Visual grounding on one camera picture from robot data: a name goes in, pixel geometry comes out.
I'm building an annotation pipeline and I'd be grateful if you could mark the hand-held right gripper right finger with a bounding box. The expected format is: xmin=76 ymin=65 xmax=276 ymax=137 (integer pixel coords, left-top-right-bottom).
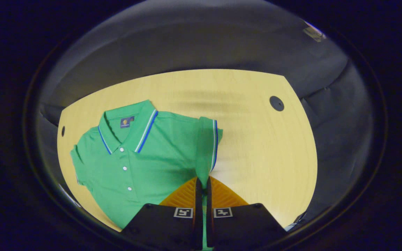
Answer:
xmin=206 ymin=176 xmax=287 ymax=249

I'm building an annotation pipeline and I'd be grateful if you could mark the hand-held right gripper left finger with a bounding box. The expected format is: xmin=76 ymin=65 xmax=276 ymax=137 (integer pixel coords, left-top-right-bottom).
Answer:
xmin=121 ymin=177 xmax=203 ymax=251

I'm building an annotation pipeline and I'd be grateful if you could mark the green T-shirt with striped collar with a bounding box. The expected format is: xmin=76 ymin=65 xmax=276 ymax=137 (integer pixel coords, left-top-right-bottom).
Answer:
xmin=70 ymin=100 xmax=224 ymax=251

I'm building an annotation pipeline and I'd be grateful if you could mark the black backdrop cloth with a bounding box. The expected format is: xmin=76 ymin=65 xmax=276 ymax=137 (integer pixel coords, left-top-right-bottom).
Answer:
xmin=35 ymin=2 xmax=374 ymax=230

